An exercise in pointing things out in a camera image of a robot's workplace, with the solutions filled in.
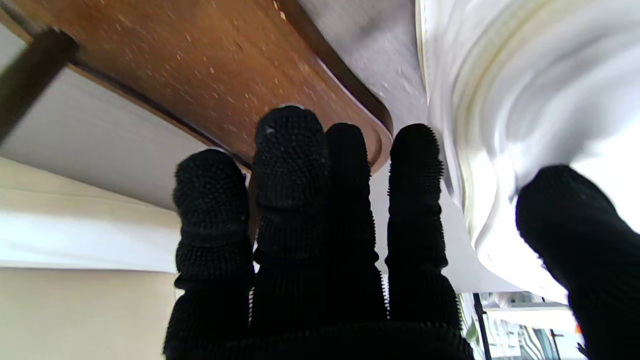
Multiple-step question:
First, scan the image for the white leather bag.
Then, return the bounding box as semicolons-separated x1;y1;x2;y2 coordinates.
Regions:
415;0;640;303

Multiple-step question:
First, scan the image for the brown wooden jewelry stand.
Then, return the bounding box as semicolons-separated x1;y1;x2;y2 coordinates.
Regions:
0;0;394;173

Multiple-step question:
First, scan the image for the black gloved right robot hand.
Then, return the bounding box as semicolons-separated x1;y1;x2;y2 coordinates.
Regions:
162;104;640;360

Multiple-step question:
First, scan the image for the beige sofa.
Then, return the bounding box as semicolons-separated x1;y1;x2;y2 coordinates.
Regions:
0;157;183;360

